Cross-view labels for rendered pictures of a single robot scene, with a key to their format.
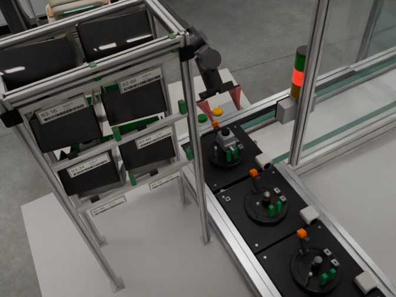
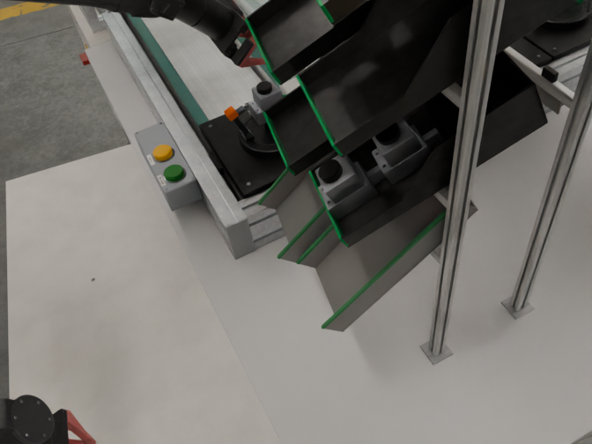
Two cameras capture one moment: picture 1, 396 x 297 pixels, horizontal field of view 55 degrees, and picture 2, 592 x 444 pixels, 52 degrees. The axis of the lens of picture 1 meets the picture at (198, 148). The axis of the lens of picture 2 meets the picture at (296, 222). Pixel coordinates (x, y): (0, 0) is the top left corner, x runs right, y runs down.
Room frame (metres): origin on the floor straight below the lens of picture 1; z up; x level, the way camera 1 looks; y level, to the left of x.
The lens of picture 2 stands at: (0.82, 0.84, 1.80)
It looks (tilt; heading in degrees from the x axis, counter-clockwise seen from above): 50 degrees down; 273
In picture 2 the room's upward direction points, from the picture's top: 10 degrees counter-clockwise
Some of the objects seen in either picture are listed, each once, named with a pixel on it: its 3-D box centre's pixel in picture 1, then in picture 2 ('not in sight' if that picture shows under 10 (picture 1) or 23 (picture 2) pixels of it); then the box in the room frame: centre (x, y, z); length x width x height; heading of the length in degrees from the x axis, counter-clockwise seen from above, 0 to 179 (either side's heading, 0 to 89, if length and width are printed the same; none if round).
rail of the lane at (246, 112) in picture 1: (264, 112); (167, 110); (1.13, -0.29, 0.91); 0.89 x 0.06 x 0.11; 113
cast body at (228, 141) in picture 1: (227, 139); (270, 98); (0.87, -0.10, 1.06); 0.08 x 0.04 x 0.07; 23
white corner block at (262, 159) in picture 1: (263, 161); (293, 92); (0.83, -0.23, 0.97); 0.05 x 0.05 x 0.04; 23
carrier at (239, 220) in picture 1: (266, 199); not in sight; (0.65, -0.20, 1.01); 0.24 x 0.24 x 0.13; 23
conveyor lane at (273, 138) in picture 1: (295, 137); (232, 79); (0.98, -0.38, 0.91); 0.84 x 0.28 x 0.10; 113
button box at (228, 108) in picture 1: (217, 117); (166, 164); (1.11, -0.09, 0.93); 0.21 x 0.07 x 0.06; 113
